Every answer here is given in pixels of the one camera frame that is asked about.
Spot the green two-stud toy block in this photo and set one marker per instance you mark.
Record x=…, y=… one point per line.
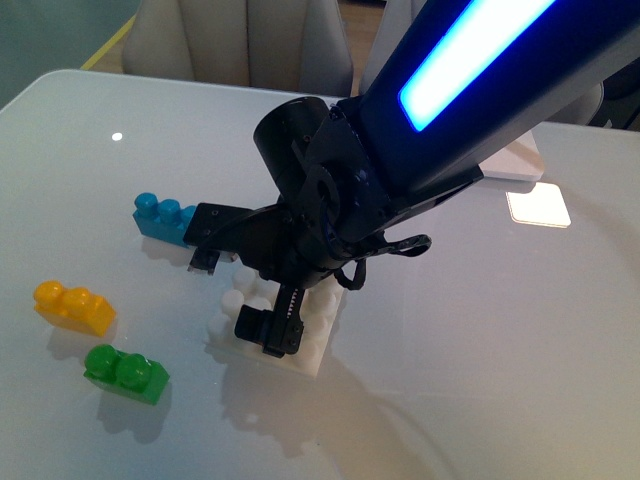
x=126, y=374

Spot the white studded base plate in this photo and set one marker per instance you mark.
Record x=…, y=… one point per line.
x=318, y=312

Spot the dark blue right robot arm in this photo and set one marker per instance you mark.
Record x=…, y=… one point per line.
x=466, y=79

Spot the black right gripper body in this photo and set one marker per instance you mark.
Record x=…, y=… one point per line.
x=290, y=249

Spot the yellow two-stud toy block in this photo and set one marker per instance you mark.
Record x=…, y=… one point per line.
x=76, y=309

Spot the blue three-stud toy block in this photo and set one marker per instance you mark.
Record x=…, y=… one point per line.
x=164, y=220

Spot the beige chair on right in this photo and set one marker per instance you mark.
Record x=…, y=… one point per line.
x=398, y=16

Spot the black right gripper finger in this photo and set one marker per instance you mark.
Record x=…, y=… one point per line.
x=204, y=261
x=278, y=331

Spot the beige chair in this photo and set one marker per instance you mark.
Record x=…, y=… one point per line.
x=398, y=16
x=282, y=45

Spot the beige chair on left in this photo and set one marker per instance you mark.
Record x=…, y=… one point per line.
x=282, y=45

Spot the white desk lamp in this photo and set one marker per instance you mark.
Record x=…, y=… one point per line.
x=519, y=161

